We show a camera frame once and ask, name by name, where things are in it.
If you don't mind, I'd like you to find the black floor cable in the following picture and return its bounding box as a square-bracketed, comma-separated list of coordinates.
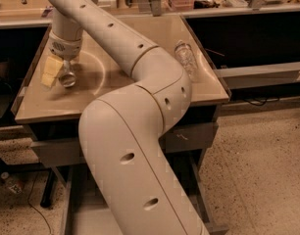
[26, 169, 54, 235]

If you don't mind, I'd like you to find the grey metal shelf rail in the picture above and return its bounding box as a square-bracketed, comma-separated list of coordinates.
[215, 62, 300, 89]

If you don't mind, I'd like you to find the open middle drawer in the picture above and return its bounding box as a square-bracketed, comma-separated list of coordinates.
[61, 151, 228, 235]

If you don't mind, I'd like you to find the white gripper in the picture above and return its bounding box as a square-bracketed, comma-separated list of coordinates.
[41, 31, 82, 88]

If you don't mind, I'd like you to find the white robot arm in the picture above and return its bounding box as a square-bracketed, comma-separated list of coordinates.
[49, 0, 209, 235]

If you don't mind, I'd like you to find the closed top drawer front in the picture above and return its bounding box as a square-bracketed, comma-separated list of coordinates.
[31, 122, 219, 167]

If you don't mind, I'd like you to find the grey drawer cabinet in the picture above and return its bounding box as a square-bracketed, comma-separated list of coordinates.
[10, 14, 231, 235]

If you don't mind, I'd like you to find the clear plastic bottle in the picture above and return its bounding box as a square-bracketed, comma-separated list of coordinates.
[175, 40, 198, 82]

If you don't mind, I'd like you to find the small bottle on floor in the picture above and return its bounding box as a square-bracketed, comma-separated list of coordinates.
[1, 172, 24, 194]

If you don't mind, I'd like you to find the silver redbull can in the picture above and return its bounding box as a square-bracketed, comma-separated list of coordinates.
[59, 60, 76, 88]

